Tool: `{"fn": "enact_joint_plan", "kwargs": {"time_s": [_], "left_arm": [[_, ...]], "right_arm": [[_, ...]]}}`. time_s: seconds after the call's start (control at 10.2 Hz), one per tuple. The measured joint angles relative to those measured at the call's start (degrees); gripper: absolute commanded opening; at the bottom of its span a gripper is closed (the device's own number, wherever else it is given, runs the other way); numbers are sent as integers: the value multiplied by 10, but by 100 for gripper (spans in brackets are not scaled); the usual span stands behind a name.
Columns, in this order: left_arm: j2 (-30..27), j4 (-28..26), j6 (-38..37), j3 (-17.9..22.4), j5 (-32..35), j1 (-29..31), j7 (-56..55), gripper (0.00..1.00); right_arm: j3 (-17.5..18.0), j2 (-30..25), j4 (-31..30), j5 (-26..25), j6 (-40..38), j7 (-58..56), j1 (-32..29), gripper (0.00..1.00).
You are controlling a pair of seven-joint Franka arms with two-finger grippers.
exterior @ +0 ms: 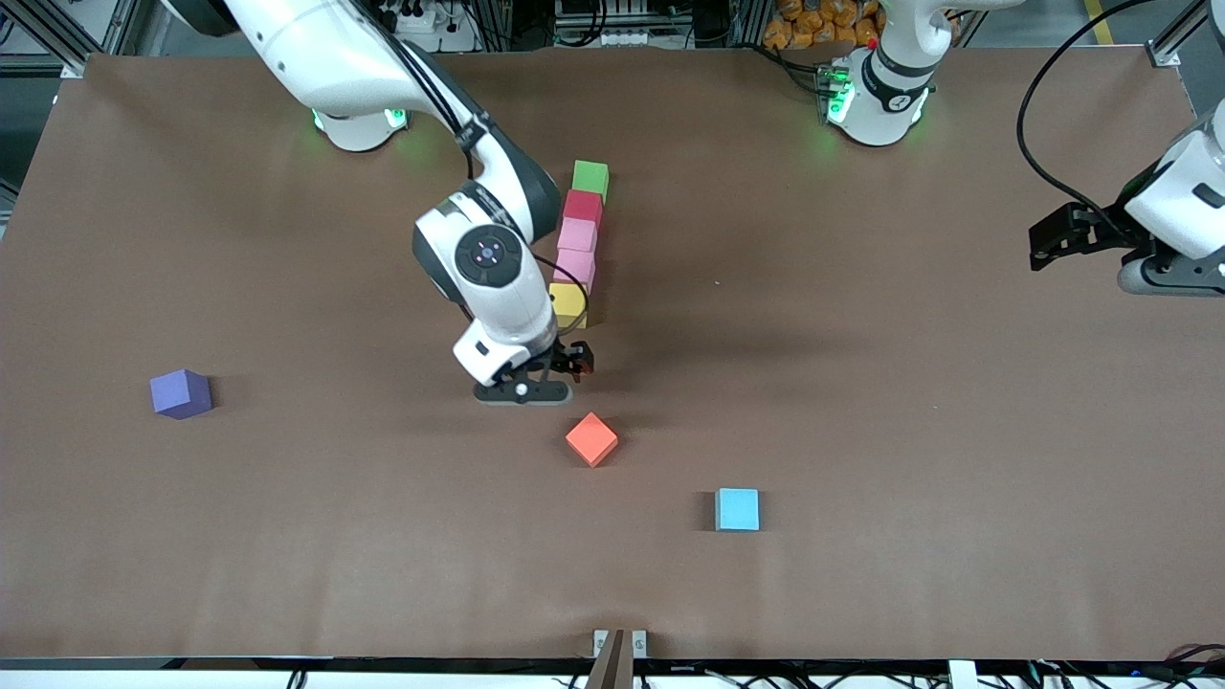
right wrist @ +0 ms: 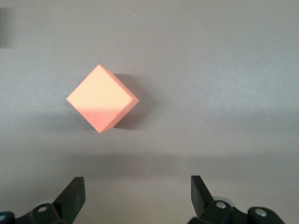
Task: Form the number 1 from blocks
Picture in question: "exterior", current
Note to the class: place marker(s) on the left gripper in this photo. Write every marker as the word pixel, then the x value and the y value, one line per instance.
pixel 1101 233

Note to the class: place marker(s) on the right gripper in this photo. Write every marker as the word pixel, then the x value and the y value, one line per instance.
pixel 566 356

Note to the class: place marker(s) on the yellow foam block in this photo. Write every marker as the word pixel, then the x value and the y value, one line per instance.
pixel 565 304

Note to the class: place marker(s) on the pink foam block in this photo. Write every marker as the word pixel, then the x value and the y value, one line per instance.
pixel 577 268
pixel 577 234

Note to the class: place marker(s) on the red foam block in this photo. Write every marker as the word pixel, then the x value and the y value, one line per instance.
pixel 583 206

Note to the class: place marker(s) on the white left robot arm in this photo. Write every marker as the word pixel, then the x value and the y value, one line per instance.
pixel 885 86

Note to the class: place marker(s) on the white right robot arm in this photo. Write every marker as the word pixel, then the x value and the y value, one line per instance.
pixel 316 48

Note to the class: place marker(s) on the orange foam block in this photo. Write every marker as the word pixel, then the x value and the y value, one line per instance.
pixel 591 438

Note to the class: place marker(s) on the green foam block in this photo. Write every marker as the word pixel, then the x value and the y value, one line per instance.
pixel 590 177

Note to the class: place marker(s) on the light blue foam block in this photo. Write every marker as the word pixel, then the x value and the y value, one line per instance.
pixel 737 509

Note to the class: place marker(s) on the bag of orange items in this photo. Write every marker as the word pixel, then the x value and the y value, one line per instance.
pixel 813 24

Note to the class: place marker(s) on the metal equipment rack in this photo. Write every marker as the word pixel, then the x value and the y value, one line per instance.
pixel 622 24

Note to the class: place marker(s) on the white power strip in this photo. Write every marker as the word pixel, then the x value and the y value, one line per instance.
pixel 452 29

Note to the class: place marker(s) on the purple foam block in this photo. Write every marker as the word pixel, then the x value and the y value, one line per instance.
pixel 180 392

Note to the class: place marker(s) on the brown paper table cover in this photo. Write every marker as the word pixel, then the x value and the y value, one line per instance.
pixel 191 574

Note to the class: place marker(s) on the white tag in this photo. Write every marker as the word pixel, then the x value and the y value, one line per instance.
pixel 962 676

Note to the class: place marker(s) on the aluminium frame profile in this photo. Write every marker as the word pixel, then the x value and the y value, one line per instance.
pixel 1182 38
pixel 86 33

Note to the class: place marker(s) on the grey metal bracket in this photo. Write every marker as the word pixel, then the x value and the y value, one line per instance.
pixel 639 643

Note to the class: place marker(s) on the brown camera pole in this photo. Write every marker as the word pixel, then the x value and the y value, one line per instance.
pixel 611 665

